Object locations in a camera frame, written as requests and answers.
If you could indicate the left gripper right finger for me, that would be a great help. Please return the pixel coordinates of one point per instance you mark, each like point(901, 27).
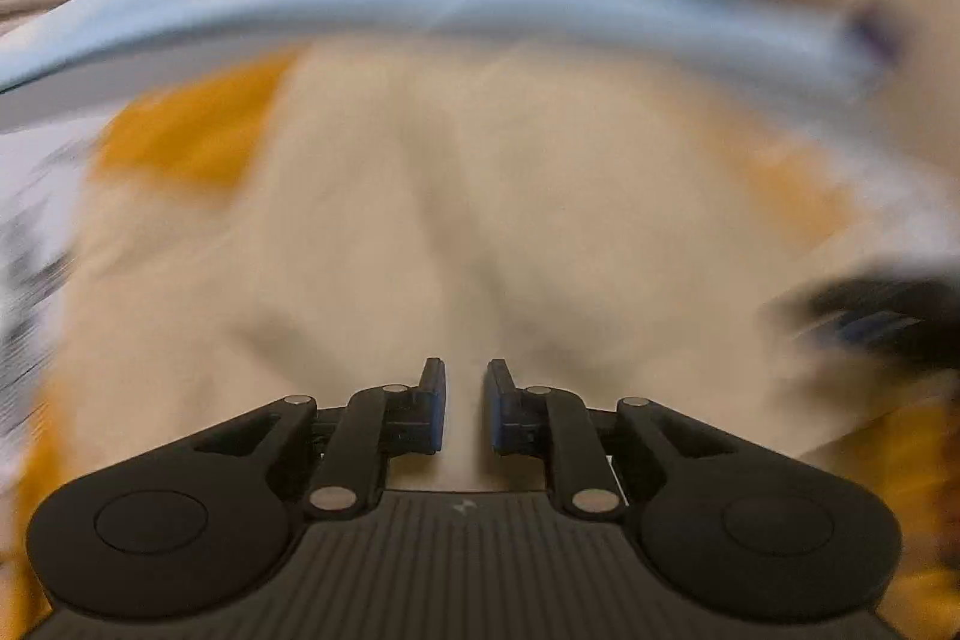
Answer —
point(573, 442)

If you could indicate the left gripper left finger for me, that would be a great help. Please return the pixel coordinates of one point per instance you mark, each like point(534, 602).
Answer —
point(356, 443)

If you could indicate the beige and yellow hooded jacket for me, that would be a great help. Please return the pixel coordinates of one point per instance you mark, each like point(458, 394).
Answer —
point(205, 536)

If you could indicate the grey printed bed sheet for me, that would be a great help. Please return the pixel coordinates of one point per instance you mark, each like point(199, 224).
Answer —
point(197, 253)

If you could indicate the light blue folded sheet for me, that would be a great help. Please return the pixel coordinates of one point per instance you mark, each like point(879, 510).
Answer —
point(798, 45)

